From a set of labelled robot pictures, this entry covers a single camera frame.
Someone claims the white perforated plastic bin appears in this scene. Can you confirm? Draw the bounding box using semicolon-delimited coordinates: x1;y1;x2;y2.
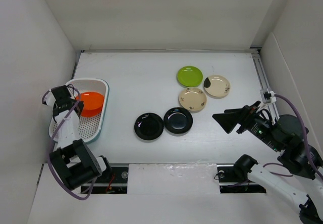
48;77;110;144

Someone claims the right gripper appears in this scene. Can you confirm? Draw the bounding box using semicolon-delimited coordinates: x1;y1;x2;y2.
211;99;283;151

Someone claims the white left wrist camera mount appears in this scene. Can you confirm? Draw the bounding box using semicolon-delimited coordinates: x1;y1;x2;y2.
41;89;56;109

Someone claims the orange plate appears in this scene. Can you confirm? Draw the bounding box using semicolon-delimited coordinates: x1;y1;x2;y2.
80;91;104;118

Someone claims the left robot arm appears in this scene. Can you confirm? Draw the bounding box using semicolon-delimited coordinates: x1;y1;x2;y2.
42;84;113;191

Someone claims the beige plate with black patch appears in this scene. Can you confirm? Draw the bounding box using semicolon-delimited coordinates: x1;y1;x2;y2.
203;75;231;98

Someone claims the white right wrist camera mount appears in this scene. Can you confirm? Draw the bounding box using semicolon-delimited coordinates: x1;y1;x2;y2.
260;87;277;105

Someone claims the beige plate with small motifs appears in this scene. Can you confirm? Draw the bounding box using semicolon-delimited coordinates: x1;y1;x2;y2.
179;87;207;112

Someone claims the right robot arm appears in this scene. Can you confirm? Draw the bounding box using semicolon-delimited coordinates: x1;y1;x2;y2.
212;101;322;223

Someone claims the green plate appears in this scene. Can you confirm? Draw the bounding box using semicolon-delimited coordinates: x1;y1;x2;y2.
177;66;203;87

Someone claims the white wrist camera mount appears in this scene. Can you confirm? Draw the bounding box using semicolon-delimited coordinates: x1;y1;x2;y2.
41;89;56;109
260;87;277;105

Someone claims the aluminium rail right side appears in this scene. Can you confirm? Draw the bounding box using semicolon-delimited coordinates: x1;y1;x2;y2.
251;48;279;120

